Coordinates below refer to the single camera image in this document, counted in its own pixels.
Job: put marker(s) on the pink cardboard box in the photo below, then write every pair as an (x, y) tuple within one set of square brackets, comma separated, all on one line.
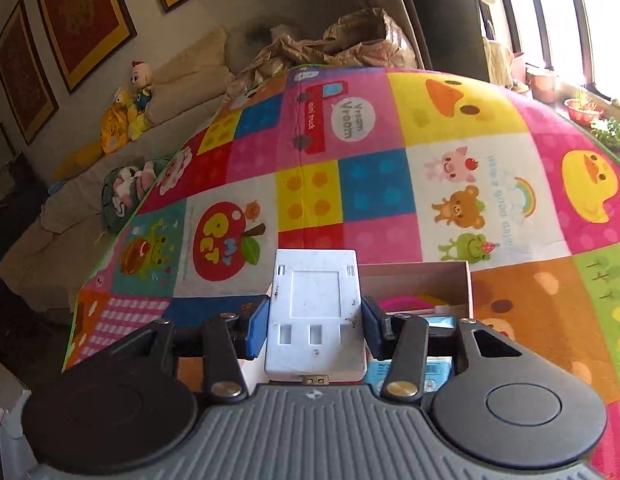
[(420, 284)]

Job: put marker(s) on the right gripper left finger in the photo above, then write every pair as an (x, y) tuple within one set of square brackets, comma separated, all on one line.
[(234, 339)]

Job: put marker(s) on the blue white tissue pack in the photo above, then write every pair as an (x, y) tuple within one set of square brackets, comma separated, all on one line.
[(381, 338)]

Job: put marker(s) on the beige sofa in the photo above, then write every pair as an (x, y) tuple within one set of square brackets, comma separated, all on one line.
[(50, 262)]

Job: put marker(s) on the beige sofa cushion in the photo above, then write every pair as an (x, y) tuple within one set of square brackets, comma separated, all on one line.
[(194, 76)]

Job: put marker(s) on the crumpled brown paper bag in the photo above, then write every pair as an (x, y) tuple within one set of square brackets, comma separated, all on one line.
[(368, 37)]

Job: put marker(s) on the pink white plush toy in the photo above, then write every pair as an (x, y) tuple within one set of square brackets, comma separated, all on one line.
[(124, 188)]

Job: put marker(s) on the cartoon boy doll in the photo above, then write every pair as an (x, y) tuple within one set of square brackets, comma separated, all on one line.
[(142, 80)]

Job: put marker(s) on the red gold framed picture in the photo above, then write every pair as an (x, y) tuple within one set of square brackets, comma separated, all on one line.
[(83, 34)]

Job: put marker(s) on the pink plastic toy basket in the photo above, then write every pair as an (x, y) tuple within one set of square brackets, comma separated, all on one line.
[(405, 303)]

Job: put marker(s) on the white plastic power adapter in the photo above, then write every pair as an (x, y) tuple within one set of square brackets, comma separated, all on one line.
[(334, 351)]

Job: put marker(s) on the colourful cartoon play mat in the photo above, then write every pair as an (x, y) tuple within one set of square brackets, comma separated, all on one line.
[(400, 166)]

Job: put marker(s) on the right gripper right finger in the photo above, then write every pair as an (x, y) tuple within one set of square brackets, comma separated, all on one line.
[(404, 382)]

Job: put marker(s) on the pink flower pot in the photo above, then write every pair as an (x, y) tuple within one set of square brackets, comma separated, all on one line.
[(583, 111)]

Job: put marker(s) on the yellow plush toy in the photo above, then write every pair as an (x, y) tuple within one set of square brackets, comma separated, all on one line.
[(123, 122)]

